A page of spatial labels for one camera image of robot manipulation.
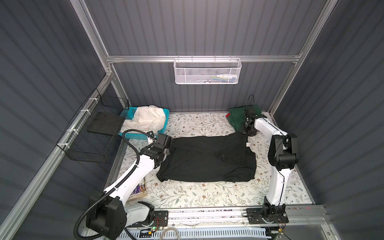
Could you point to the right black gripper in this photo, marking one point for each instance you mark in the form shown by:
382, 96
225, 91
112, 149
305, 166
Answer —
242, 131

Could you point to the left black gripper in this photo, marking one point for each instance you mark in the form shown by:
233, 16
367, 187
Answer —
168, 152

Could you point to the black t-shirt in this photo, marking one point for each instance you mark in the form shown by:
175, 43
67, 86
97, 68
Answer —
204, 159

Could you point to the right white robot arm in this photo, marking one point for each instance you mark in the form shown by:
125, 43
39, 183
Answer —
282, 156

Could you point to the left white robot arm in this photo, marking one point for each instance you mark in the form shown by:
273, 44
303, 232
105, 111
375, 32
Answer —
106, 215

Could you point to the folded green t-shirt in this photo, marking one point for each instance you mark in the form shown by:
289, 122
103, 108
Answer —
236, 116

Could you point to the white t-shirt in basket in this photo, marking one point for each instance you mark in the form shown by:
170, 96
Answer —
145, 120

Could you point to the purple book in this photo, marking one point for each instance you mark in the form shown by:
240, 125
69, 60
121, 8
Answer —
140, 191

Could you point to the teal plastic laundry basket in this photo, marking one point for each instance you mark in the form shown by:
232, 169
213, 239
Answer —
129, 114

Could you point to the white bottle in basket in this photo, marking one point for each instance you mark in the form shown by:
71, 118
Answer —
229, 77

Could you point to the black wire side basket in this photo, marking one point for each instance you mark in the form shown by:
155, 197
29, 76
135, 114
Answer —
94, 137

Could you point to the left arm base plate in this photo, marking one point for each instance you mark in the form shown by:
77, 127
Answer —
159, 219

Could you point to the white wire wall basket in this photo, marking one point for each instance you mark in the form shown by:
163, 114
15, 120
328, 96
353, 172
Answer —
204, 71

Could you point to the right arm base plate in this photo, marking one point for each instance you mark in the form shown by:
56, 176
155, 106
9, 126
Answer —
258, 215

